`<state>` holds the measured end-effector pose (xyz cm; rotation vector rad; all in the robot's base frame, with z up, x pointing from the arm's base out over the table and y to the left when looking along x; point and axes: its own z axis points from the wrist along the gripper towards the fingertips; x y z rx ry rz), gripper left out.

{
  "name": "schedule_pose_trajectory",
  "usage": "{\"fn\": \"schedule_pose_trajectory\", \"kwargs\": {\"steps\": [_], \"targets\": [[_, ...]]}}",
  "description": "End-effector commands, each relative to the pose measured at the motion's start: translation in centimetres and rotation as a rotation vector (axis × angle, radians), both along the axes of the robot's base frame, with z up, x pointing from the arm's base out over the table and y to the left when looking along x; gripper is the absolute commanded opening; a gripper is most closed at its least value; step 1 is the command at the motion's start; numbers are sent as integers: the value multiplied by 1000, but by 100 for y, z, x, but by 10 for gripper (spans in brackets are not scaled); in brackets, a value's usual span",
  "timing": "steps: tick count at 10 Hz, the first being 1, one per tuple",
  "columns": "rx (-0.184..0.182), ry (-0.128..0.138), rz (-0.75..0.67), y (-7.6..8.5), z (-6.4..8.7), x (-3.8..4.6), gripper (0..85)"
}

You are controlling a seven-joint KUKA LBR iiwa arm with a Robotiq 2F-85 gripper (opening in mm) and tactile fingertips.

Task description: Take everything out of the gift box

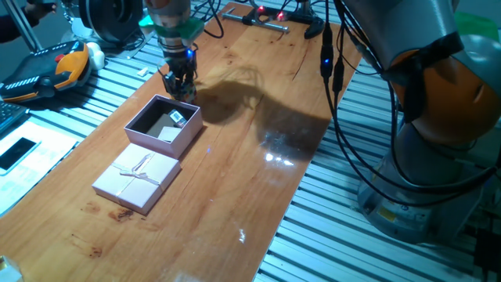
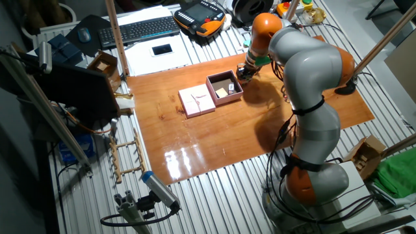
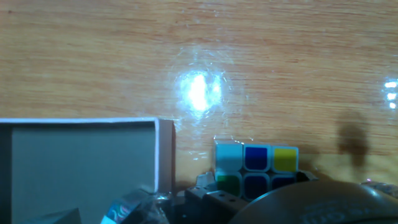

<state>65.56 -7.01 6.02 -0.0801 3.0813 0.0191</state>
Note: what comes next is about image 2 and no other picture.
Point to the pink gift box lid ribbon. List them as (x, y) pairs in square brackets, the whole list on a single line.
[(196, 100)]

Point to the green gripper mount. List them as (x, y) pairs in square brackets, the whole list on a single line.
[(262, 60)]

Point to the small silver metal cylinder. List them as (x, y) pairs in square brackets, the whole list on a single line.
[(113, 126)]

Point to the dark computer mouse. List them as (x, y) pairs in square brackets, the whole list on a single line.
[(84, 34)]

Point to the black monitor panel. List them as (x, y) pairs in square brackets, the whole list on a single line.
[(78, 91)]

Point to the pink gift box base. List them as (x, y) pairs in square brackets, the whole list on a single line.
[(224, 81)]

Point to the black mouse pad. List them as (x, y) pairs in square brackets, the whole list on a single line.
[(73, 44)]

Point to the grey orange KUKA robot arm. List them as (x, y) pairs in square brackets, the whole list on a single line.
[(312, 71)]

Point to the golden foil ornament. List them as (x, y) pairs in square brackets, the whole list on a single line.
[(314, 15)]

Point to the white smartphone black screen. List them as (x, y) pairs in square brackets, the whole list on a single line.
[(162, 49)]

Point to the blue plastic packet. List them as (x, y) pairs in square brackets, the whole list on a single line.
[(76, 149)]

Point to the white paper pad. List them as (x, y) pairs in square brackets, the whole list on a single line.
[(169, 66)]

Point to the beige cardboard panel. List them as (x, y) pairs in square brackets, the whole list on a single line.
[(403, 71)]

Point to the cardboard box wooden blocks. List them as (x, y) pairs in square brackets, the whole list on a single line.
[(365, 156)]

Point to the green cloth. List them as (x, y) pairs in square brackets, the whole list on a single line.
[(396, 175)]

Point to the green push button box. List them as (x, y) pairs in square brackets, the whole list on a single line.
[(307, 4)]

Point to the wooden pole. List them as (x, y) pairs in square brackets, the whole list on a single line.
[(116, 35), (386, 37), (399, 145), (292, 9)]

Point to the small wooden rack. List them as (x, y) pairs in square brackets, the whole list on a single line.
[(115, 156)]

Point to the black camera bracket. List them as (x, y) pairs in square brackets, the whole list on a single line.
[(146, 204)]

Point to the yellow emergency stop box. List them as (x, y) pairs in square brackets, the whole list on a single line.
[(282, 9)]

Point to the long aluminium bar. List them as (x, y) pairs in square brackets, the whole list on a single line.
[(42, 107)]

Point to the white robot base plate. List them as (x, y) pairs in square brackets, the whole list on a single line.
[(357, 185)]

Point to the beige paper card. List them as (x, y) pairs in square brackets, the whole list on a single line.
[(221, 93)]

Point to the silver camera blue cap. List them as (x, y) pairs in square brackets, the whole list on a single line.
[(161, 190)]

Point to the black chair base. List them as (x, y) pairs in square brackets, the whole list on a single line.
[(380, 8)]

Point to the small open cardboard box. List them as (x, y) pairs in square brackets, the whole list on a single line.
[(104, 66)]

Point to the glossy wooden board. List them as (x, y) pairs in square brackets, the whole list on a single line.
[(195, 136)]

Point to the dark blue gift box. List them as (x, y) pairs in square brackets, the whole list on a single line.
[(61, 48)]

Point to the gold foil white package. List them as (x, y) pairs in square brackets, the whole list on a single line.
[(125, 103)]

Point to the black orange teach pendant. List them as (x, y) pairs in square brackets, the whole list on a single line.
[(198, 13)]

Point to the aluminium profile post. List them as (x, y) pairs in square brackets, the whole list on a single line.
[(130, 211)]

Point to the white round bin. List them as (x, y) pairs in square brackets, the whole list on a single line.
[(70, 11)]

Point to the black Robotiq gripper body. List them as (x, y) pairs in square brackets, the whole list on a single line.
[(247, 71)]

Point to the black filament spool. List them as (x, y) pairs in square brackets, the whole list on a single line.
[(250, 9)]

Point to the black computer keyboard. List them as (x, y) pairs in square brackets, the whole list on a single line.
[(139, 31)]

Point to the white paper sheet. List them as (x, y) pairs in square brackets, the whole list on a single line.
[(143, 14)]

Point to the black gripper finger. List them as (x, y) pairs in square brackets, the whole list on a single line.
[(240, 79), (253, 80)]

